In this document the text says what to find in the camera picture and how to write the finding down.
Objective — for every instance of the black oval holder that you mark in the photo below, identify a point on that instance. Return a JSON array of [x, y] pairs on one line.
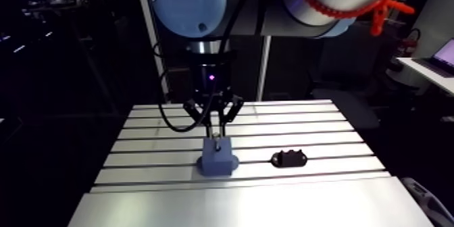
[[289, 159]]

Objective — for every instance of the dark blue-grey block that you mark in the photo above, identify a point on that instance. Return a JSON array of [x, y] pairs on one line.
[[217, 162]]

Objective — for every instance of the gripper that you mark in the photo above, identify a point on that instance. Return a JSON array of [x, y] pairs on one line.
[[209, 86]]

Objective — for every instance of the laptop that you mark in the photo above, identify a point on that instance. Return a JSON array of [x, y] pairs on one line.
[[443, 56]]

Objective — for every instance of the white post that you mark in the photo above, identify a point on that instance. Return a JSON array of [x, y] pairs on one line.
[[263, 68], [150, 33]]

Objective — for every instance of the white desk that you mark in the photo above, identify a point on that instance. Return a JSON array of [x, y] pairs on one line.
[[429, 76]]

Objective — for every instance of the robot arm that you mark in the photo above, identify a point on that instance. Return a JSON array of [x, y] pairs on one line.
[[188, 1]]

